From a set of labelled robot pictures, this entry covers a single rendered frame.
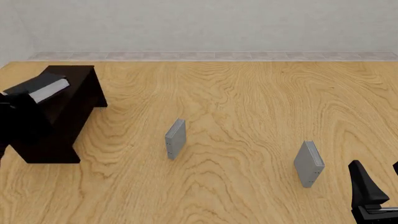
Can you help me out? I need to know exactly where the grey book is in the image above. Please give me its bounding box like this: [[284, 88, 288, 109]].
[[164, 118, 187, 161], [293, 140, 326, 189]]

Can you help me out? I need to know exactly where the dark wooden cabinet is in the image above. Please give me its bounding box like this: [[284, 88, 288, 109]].
[[6, 65, 108, 164]]

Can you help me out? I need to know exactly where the dark-covered book with white pages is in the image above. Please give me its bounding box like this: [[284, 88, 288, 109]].
[[2, 72, 71, 105]]

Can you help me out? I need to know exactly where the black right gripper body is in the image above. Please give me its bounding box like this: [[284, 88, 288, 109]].
[[350, 202, 398, 224]]

